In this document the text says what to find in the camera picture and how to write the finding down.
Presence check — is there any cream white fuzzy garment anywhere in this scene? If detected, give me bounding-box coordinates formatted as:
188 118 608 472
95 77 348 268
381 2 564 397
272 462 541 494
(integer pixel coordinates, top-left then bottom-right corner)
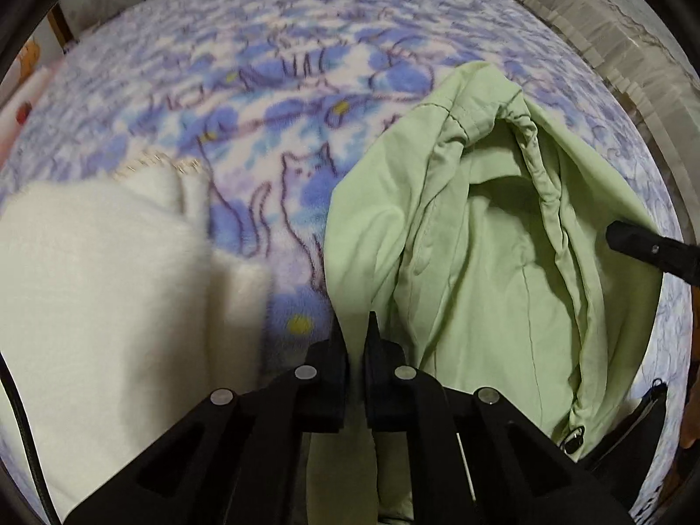
0 167 274 520

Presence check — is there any black cable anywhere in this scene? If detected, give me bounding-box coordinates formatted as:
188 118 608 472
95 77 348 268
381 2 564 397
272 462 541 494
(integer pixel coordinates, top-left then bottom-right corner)
0 353 61 525

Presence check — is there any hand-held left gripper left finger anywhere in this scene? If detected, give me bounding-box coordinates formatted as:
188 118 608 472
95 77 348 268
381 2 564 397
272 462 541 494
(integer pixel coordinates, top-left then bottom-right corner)
63 317 351 525

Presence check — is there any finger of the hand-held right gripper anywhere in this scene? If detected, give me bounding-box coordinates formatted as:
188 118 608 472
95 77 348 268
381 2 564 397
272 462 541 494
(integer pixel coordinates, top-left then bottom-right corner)
606 220 700 288

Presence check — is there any floral sliding door wardrobe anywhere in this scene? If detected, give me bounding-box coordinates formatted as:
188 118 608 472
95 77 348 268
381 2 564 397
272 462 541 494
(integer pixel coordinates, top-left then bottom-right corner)
46 0 231 47

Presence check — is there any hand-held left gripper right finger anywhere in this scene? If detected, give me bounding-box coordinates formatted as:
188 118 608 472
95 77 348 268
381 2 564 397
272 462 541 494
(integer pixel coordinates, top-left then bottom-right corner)
364 311 635 525

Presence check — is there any light green jacket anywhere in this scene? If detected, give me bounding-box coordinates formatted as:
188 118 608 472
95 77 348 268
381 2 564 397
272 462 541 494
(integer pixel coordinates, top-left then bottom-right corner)
303 61 671 525

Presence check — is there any cat print fleece blanket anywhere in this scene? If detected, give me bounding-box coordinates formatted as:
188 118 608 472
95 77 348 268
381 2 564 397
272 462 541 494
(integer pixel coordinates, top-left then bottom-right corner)
0 0 695 525

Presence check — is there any bear print pink quilt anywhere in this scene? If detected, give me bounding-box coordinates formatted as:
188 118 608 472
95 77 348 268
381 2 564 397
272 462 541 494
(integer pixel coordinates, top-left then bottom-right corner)
3 33 63 143

